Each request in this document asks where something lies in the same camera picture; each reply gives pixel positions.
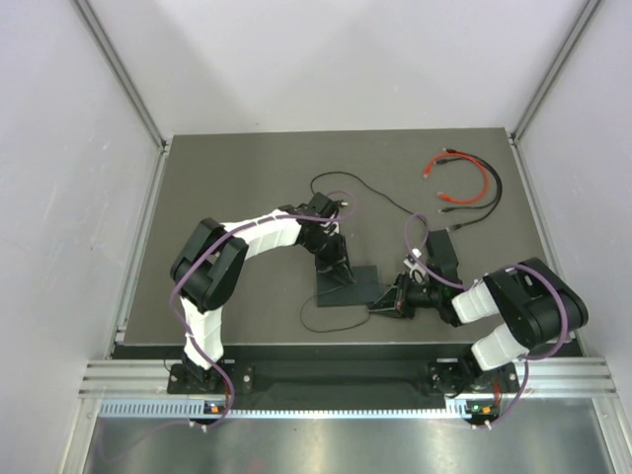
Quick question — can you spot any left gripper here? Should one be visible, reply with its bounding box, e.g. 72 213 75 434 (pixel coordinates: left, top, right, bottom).
301 230 356 285

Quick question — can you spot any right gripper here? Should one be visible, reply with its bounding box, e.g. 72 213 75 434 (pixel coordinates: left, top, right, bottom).
370 271 442 319

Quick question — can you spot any black network switch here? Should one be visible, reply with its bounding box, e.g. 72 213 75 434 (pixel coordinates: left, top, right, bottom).
316 266 382 308

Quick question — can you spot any red ethernet cable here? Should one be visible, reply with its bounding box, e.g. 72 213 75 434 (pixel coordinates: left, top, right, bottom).
421 153 491 204

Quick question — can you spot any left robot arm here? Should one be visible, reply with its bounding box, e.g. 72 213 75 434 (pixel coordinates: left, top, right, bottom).
170 193 355 392

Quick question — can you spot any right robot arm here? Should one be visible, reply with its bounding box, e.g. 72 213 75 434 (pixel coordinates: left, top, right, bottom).
368 254 589 397

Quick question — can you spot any black power adapter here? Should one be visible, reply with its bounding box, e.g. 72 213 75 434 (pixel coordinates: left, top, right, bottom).
426 229 461 283

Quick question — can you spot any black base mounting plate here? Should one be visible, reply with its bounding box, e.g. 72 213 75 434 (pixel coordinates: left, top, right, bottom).
167 344 519 411

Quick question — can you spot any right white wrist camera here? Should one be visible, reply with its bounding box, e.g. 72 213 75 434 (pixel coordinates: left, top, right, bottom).
403 248 428 283

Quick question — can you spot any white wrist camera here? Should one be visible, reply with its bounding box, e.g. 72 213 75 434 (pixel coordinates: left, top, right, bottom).
320 221 340 238
403 248 428 283

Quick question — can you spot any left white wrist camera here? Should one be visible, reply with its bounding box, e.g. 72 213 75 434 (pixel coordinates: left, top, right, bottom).
320 221 340 238

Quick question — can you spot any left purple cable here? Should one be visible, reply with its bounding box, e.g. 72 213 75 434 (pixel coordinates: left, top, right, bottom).
169 191 359 426

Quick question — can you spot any purple cable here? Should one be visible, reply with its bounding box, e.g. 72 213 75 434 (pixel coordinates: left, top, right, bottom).
404 211 569 429
169 191 359 426

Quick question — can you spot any thin black power cord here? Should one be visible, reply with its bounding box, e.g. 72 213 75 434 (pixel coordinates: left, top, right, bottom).
300 171 431 335

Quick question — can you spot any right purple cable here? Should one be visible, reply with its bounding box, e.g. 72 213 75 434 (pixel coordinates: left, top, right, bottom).
404 211 569 429

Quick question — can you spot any aluminium front rail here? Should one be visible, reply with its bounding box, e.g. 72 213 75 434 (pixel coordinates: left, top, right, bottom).
79 357 617 420

